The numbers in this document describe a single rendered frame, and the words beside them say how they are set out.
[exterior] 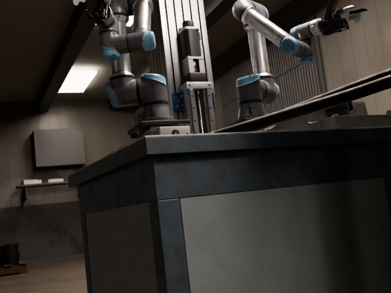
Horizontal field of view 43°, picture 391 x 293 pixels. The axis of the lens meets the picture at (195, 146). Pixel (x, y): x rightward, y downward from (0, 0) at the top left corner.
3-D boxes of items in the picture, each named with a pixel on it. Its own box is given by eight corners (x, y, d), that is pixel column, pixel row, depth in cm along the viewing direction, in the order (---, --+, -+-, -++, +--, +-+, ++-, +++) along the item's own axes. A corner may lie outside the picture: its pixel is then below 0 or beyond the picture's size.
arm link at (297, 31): (298, 46, 245) (295, 29, 246) (318, 39, 238) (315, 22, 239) (290, 43, 239) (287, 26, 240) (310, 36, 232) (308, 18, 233)
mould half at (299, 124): (242, 161, 181) (238, 125, 182) (298, 157, 193) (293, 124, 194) (338, 136, 137) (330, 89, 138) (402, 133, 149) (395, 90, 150)
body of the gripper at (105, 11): (104, 13, 177) (111, 25, 189) (105, -10, 178) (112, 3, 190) (83, 13, 177) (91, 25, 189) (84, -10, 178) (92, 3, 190)
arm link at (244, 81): (233, 103, 241) (230, 77, 243) (249, 106, 251) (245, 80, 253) (253, 97, 233) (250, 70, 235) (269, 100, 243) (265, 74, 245)
